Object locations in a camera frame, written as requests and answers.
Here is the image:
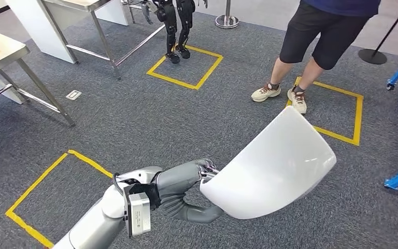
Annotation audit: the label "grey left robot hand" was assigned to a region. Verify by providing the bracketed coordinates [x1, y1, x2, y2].
[154, 158, 225, 225]

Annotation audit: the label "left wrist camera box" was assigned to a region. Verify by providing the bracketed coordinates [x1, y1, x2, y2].
[127, 192, 152, 238]

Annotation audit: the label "black humanoid robot legs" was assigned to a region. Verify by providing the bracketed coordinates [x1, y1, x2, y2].
[140, 0, 209, 65]

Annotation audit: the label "black stanchion with base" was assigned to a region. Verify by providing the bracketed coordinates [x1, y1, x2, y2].
[358, 0, 398, 65]

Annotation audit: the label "person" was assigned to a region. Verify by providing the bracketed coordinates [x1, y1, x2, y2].
[251, 0, 381, 116]

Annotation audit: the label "white curved shell part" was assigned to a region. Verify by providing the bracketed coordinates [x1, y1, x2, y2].
[200, 105, 337, 220]

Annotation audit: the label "yellow floor tape square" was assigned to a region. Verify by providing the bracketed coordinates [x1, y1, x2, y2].
[146, 45, 224, 91]
[286, 76, 364, 147]
[6, 149, 114, 249]

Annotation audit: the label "silver stanchion post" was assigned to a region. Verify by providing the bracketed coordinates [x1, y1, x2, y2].
[215, 0, 240, 30]

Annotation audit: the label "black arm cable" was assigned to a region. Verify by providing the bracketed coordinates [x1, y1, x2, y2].
[112, 172, 131, 197]

